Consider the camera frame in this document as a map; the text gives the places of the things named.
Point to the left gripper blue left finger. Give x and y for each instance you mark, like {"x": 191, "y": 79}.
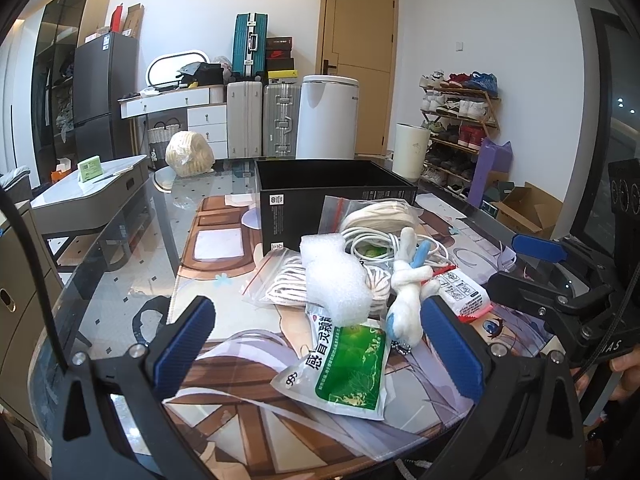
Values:
{"x": 178, "y": 344}

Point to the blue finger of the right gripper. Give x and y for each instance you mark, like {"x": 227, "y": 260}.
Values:
{"x": 538, "y": 248}
{"x": 529, "y": 297}

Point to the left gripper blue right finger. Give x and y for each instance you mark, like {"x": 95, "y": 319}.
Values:
{"x": 446, "y": 333}

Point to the red white wipes packet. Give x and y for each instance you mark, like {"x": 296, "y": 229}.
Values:
{"x": 467, "y": 299}

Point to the white blue plush bunny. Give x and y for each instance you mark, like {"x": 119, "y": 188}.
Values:
{"x": 410, "y": 271}

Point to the green white medicine packet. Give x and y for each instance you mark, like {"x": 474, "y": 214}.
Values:
{"x": 343, "y": 373}

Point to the bagged striped white socks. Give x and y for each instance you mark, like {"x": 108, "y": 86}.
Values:
{"x": 280, "y": 279}

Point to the white foam block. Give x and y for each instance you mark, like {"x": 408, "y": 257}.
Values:
{"x": 334, "y": 279}

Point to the black cardboard box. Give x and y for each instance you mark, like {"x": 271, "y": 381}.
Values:
{"x": 292, "y": 193}

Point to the open cardboard box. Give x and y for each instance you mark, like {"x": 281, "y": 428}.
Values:
{"x": 529, "y": 210}

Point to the purple bag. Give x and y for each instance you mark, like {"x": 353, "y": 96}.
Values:
{"x": 493, "y": 162}

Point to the wooden shoe rack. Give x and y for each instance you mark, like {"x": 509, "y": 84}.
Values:
{"x": 459, "y": 113}

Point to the cream trash bin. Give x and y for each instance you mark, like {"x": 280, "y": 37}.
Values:
{"x": 409, "y": 150}

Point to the white coffee table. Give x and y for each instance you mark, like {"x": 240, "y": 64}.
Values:
{"x": 69, "y": 206}

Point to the cream bagged yarn bundle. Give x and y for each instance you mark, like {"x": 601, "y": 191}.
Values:
{"x": 189, "y": 154}

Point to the striped laundry basket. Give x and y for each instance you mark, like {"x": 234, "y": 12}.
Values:
{"x": 159, "y": 136}

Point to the white cylindrical appliance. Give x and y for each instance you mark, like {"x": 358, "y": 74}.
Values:
{"x": 328, "y": 118}

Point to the white drawer desk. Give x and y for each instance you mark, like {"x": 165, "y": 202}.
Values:
{"x": 200, "y": 109}

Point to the white suitcase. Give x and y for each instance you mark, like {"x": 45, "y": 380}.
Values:
{"x": 244, "y": 119}

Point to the silver suitcase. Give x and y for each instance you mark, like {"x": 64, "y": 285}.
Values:
{"x": 280, "y": 119}

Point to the wooden door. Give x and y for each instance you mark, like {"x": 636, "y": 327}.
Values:
{"x": 358, "y": 39}

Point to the oval white mirror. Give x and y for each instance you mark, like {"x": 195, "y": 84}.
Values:
{"x": 165, "y": 69}

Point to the black refrigerator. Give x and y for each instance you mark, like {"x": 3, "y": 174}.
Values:
{"x": 105, "y": 71}

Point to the stacked shoe boxes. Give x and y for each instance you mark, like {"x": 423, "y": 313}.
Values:
{"x": 280, "y": 61}

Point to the teal suitcase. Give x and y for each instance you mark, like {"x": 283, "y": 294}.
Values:
{"x": 249, "y": 46}

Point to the dark glass wardrobe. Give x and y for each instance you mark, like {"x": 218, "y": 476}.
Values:
{"x": 65, "y": 26}

